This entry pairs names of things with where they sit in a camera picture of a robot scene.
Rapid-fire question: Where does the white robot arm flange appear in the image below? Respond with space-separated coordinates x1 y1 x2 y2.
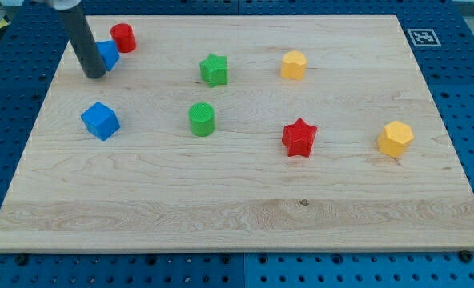
33 0 82 10

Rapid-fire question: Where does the blue cube block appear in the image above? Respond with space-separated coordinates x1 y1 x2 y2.
81 102 120 141

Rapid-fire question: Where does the blue triangle block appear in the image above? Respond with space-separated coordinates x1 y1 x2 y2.
96 40 120 71

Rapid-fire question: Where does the wooden board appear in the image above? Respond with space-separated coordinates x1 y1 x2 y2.
0 15 474 254

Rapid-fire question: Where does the green cylinder block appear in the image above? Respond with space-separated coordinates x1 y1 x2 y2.
188 102 215 137

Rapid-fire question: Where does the red star block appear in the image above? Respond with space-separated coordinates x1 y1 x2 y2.
282 118 318 158

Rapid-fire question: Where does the green star block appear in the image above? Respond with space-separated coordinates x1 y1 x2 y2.
199 54 228 88

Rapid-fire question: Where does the yellow hexagon block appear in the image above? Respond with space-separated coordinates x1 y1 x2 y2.
376 121 414 158

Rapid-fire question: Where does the red cylinder block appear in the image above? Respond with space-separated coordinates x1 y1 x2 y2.
110 23 137 53

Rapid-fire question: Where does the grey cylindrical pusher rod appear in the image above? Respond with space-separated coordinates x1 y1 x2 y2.
57 3 106 79

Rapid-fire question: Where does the white fiducial marker tag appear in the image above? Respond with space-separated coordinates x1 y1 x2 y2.
408 28 441 47

